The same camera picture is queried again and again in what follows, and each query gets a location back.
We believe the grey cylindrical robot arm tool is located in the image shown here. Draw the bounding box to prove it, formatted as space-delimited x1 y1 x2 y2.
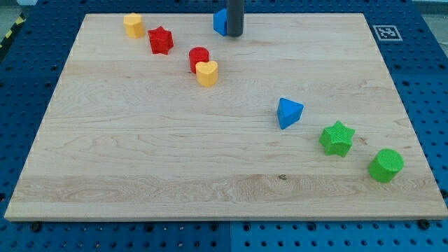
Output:
226 0 244 37

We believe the blue triangle block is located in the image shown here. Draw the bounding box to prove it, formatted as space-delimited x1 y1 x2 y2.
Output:
277 97 304 130

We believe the yellow heart block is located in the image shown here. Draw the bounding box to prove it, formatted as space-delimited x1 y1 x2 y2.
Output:
195 60 218 88

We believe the wooden board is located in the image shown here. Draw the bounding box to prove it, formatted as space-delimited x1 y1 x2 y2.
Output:
5 13 447 222

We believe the red cylinder block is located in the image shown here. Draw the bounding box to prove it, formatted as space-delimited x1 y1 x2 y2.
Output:
188 47 210 74

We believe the red star block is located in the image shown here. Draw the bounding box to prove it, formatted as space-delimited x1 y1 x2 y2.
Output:
148 26 174 55

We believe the blue cube block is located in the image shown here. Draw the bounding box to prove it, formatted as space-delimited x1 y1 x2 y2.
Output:
213 8 228 36

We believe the green star block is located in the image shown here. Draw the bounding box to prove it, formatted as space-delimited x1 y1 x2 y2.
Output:
319 120 356 158

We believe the yellow hexagon block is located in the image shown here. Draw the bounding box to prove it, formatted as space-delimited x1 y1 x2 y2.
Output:
123 13 145 39

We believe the green cylinder block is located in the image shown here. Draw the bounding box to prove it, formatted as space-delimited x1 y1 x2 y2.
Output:
368 148 405 183

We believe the white fiducial marker tag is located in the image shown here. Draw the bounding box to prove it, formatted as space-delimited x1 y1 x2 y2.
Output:
373 24 403 41

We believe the black and yellow hazard tape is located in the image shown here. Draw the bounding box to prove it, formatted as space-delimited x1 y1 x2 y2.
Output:
1 12 26 50

